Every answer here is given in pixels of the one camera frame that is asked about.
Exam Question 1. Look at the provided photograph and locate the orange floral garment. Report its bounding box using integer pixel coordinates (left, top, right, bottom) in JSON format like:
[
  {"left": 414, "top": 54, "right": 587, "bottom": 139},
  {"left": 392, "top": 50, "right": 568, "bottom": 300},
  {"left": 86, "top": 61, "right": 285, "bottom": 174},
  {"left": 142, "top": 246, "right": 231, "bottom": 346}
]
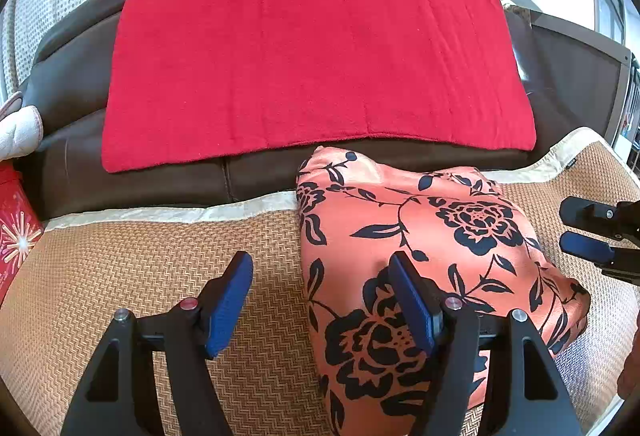
[{"left": 296, "top": 147, "right": 590, "bottom": 435}]

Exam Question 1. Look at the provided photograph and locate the person's right hand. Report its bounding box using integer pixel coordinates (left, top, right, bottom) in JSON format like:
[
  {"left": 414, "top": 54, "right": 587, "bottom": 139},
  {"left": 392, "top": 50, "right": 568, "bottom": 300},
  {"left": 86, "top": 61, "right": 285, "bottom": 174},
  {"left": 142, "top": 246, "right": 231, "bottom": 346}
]
[{"left": 617, "top": 330, "right": 640, "bottom": 399}]

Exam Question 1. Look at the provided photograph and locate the woven bamboo bed mat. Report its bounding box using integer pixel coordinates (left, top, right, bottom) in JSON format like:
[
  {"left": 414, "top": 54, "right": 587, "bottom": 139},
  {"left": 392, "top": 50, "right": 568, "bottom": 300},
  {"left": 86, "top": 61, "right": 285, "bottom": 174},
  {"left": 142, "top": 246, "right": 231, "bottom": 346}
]
[{"left": 1, "top": 127, "right": 639, "bottom": 435}]

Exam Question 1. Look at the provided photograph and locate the red gift box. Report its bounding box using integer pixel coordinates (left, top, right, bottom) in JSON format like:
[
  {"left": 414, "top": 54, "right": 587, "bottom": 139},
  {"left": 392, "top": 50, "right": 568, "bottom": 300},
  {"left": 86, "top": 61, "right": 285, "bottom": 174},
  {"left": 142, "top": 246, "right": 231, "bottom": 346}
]
[{"left": 0, "top": 160, "right": 43, "bottom": 302}]

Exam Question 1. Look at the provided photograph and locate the white quilted cushion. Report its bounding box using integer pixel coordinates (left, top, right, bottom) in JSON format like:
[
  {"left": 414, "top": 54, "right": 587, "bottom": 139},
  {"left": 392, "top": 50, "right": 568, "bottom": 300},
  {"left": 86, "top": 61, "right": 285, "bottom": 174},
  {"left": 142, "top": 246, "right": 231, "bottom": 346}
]
[{"left": 0, "top": 92, "right": 43, "bottom": 161}]

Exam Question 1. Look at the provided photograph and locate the dark brown headboard cushion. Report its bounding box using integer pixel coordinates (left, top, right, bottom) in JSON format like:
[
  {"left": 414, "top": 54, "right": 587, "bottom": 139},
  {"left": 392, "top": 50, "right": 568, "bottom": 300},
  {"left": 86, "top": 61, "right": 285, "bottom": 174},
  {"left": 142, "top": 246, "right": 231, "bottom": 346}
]
[{"left": 17, "top": 0, "right": 570, "bottom": 219}]

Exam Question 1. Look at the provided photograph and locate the red folded garment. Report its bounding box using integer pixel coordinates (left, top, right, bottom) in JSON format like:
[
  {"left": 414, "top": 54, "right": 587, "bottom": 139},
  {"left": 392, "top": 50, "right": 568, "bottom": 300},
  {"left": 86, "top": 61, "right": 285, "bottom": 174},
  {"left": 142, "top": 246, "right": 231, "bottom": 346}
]
[{"left": 102, "top": 0, "right": 536, "bottom": 173}]

